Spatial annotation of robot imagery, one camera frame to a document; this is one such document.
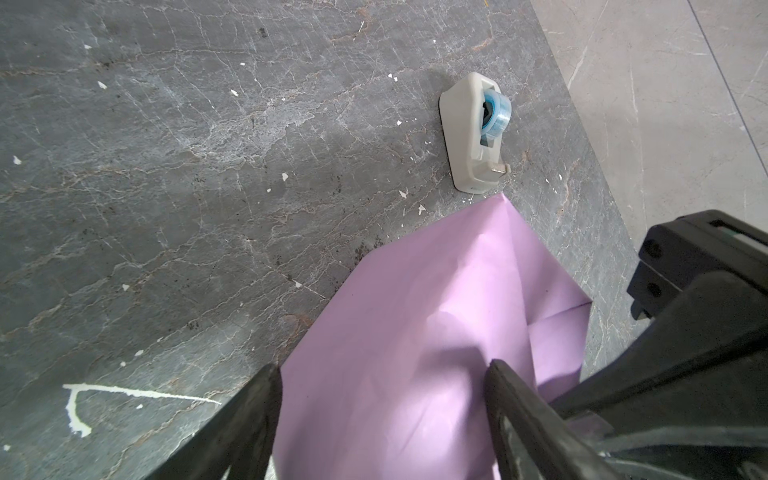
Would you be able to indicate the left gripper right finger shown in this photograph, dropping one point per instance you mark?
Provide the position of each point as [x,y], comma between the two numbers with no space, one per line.
[530,440]

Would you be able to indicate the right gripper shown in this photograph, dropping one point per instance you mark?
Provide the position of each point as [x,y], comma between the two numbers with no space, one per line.
[688,398]

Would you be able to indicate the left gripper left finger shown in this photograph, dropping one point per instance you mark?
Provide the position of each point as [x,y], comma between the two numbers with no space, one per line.
[238,440]

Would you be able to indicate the pink wrapping paper sheet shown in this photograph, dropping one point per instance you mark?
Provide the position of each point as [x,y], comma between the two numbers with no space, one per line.
[388,381]

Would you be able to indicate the grey tape dispenser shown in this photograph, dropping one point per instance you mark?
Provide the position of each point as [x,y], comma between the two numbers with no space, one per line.
[474,115]

